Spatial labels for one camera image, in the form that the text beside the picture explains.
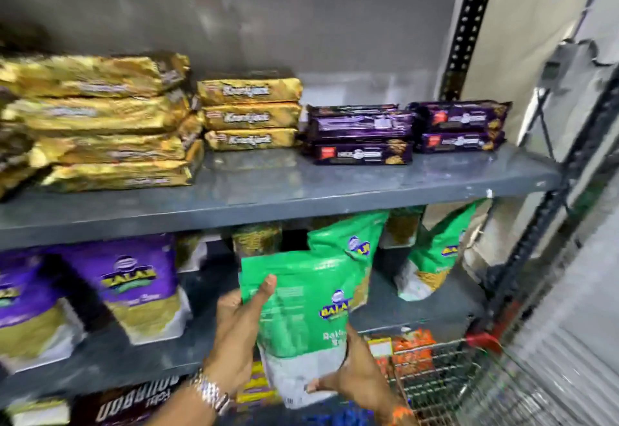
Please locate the person's right hand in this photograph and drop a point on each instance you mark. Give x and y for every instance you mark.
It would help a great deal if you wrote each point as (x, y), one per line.
(362, 377)

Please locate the person's left hand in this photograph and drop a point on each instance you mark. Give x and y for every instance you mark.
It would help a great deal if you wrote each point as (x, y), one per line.
(234, 338)

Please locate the person's left thumb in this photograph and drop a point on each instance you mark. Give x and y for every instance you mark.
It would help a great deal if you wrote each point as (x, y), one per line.
(261, 292)

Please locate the person's right thumb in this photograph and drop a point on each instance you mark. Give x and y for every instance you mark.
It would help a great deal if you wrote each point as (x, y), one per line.
(323, 384)

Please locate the green snack bag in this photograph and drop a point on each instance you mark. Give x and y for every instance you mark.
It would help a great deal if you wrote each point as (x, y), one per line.
(437, 256)
(355, 237)
(300, 314)

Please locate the person's left forearm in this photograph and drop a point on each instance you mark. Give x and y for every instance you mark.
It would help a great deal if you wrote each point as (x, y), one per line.
(179, 409)

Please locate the person's right forearm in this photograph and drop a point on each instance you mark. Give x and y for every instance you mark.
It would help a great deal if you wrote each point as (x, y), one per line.
(404, 420)

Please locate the blue packet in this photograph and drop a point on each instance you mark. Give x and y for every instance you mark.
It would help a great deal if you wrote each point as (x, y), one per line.
(338, 417)

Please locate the yellow snack bag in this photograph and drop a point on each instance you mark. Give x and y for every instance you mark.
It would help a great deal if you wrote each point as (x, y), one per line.
(188, 249)
(401, 227)
(256, 239)

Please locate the yellow label packet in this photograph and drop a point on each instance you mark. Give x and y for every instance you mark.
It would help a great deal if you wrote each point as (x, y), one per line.
(381, 350)

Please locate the orange wristband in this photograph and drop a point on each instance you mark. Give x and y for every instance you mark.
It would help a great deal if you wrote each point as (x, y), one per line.
(400, 413)

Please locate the orange snack packet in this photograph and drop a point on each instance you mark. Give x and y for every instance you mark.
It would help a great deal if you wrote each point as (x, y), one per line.
(413, 350)

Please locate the grey metal shelf board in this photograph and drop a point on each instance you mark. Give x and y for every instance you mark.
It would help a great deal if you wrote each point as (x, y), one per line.
(271, 188)
(416, 312)

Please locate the silver metal wristwatch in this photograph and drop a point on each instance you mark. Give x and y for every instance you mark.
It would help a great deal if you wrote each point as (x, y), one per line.
(210, 392)

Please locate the purple snack bag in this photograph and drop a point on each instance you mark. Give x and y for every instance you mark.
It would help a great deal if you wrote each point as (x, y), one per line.
(29, 314)
(140, 285)

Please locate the small gold biscuit packet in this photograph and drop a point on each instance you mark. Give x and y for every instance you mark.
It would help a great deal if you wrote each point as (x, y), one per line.
(249, 90)
(251, 139)
(251, 116)

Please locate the purple biscuit packet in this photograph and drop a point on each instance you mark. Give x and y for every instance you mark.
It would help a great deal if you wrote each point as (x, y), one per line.
(362, 153)
(360, 125)
(353, 109)
(462, 117)
(462, 141)

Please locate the dark brown biscuit packet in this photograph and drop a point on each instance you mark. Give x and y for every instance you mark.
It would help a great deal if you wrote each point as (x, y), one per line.
(128, 404)

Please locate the large gold biscuit packet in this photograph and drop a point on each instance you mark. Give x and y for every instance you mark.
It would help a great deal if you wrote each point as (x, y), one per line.
(106, 149)
(121, 175)
(96, 113)
(92, 75)

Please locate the pale packet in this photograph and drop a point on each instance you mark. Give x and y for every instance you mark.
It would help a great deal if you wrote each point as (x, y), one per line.
(41, 413)

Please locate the black perforated shelf upright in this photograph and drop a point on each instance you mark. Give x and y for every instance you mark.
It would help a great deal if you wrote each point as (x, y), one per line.
(468, 29)
(546, 208)

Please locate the grey wall box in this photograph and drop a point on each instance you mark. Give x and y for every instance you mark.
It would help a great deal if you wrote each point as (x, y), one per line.
(568, 67)

